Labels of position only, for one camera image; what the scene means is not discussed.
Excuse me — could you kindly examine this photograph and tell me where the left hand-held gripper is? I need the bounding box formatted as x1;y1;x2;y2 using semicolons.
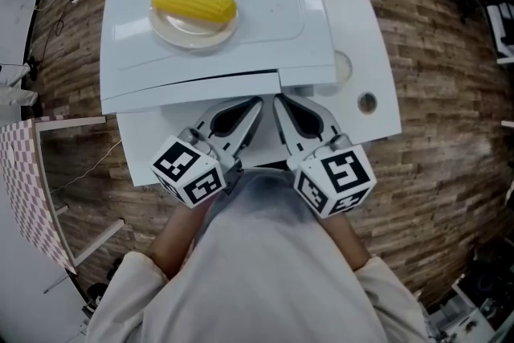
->
150;96;265;209

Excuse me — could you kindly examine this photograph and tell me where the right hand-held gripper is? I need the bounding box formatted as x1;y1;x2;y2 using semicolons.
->
274;93;377;218

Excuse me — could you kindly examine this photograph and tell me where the person's right forearm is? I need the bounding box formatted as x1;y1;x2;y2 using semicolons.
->
316;210;373;272

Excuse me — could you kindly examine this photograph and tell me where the person's left forearm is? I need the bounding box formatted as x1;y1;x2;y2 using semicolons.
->
148;198;214;282

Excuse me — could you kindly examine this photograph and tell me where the small white cup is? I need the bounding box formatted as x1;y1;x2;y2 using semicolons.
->
332;50;354;86

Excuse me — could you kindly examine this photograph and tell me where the yellow corn cob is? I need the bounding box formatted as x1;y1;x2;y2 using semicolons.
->
150;0;237;24

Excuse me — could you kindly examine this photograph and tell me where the white table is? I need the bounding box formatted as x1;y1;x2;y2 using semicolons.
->
116;0;402;188
483;0;514;65

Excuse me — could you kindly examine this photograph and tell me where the person's white shirt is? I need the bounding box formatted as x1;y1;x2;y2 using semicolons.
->
86;168;426;343

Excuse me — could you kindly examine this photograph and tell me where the pink checkered table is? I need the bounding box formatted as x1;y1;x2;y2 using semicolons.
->
0;115;125;274

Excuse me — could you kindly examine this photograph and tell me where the long white cable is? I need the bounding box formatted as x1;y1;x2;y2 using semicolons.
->
50;139;124;194

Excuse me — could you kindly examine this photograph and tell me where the black cable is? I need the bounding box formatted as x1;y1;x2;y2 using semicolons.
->
36;0;75;66

